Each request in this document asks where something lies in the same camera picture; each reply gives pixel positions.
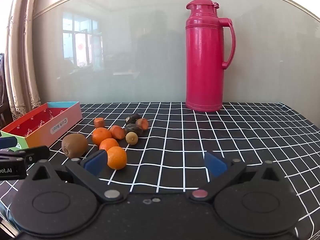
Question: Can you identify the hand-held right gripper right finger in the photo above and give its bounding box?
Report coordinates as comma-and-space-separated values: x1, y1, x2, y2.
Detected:
189, 152, 290, 203

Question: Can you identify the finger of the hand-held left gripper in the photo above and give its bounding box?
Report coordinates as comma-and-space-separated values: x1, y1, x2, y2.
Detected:
0, 145, 50, 167
0, 137, 16, 148

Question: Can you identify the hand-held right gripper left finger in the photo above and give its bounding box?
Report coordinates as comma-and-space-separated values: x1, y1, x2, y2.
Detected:
25, 149, 127, 205

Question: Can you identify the orange carrot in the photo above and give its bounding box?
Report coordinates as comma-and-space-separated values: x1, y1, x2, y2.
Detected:
107, 146, 127, 170

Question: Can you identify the orange tangerine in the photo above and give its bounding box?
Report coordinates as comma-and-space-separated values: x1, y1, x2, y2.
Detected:
99, 138, 120, 153
92, 127, 112, 146

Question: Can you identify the red cardboard box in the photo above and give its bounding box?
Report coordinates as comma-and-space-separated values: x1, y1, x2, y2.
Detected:
0, 102, 83, 152

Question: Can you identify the brown kiwi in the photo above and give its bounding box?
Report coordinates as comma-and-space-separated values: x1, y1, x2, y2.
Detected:
62, 133, 88, 159

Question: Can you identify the tapered carrot piece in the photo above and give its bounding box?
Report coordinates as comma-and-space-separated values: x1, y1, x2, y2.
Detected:
110, 125, 126, 140

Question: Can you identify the small round tan fruit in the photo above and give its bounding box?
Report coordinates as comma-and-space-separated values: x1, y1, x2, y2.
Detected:
126, 132, 139, 145

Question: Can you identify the dark brown lumpy piece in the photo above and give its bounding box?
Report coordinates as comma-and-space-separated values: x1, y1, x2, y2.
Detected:
124, 123, 144, 137
125, 114, 142, 124

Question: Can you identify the small brown round fruit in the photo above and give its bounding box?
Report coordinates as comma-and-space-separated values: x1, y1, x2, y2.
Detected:
135, 118, 149, 130

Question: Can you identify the black white checked tablecloth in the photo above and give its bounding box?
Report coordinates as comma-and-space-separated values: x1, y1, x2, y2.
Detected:
0, 102, 320, 240

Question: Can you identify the beige curtain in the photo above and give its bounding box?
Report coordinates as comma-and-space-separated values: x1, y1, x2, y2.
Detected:
0, 0, 42, 128

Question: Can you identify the red plastic thermos jug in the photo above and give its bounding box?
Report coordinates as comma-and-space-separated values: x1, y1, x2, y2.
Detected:
185, 0, 237, 112

